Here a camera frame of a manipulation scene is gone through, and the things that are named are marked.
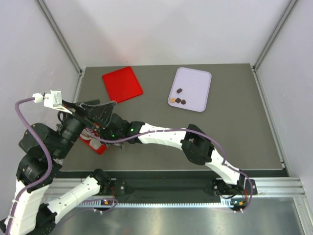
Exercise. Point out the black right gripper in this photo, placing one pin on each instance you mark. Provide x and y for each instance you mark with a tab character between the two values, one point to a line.
103	133

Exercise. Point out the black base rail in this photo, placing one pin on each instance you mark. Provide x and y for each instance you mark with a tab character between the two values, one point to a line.
162	187

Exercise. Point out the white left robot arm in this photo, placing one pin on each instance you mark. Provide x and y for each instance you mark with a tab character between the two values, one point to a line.
38	168

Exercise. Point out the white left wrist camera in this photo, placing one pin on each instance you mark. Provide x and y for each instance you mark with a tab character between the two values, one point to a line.
52	100

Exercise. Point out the white paper cup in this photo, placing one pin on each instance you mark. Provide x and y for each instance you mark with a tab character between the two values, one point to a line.
95	144

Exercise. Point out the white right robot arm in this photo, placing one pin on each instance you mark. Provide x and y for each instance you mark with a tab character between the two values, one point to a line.
198	148

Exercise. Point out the lavender plastic tray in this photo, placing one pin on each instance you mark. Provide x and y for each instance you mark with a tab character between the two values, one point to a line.
195	85

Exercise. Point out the red chocolate box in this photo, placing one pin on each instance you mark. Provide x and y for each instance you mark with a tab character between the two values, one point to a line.
85	137

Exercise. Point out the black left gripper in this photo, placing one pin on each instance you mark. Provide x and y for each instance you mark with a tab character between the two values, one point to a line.
99	115

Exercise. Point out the red box lid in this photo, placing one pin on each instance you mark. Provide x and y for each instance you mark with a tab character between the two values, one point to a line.
122	85

